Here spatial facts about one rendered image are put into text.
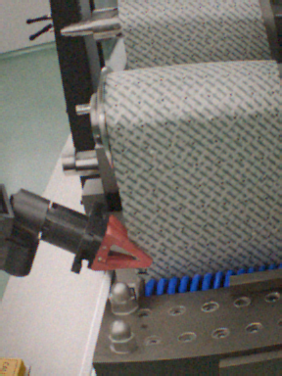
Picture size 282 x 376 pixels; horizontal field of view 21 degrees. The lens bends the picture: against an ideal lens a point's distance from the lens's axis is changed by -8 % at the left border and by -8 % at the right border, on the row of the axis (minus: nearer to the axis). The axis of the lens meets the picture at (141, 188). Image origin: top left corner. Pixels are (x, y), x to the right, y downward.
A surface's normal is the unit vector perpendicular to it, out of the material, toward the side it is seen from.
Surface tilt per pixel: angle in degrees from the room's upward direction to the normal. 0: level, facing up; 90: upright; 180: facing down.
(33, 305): 0
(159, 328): 0
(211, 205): 90
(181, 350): 0
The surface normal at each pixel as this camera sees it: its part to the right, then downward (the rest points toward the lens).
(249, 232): -0.10, 0.44
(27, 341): -0.16, -0.89
